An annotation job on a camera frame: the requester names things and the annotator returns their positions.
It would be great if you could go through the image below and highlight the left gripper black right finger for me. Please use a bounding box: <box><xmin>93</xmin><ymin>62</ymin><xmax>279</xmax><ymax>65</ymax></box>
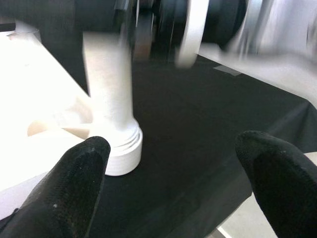
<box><xmin>234</xmin><ymin>130</ymin><xmax>317</xmax><ymax>238</ymax></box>

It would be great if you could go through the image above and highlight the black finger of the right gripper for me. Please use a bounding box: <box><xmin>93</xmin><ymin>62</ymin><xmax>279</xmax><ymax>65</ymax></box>
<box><xmin>37</xmin><ymin>0</ymin><xmax>136</xmax><ymax>34</ymax></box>

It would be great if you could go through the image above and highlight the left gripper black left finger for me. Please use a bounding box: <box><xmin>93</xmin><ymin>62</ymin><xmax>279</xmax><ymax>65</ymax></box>
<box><xmin>0</xmin><ymin>135</ymin><xmax>111</xmax><ymax>238</ymax></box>

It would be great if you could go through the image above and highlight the white plastic table leg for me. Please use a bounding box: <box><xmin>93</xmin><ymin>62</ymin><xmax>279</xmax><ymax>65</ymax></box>
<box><xmin>82</xmin><ymin>31</ymin><xmax>144</xmax><ymax>152</ymax></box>

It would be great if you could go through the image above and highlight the grey tape patch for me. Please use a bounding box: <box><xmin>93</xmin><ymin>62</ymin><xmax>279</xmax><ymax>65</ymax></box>
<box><xmin>213</xmin><ymin>64</ymin><xmax>243</xmax><ymax>77</ymax></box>

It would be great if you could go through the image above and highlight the white plastic table top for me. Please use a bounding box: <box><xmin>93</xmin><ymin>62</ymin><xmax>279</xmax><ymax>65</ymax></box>
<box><xmin>0</xmin><ymin>21</ymin><xmax>144</xmax><ymax>199</ymax></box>

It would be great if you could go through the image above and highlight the black tablecloth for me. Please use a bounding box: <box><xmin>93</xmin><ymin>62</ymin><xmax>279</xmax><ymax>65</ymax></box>
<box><xmin>0</xmin><ymin>0</ymin><xmax>314</xmax><ymax>238</ymax></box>

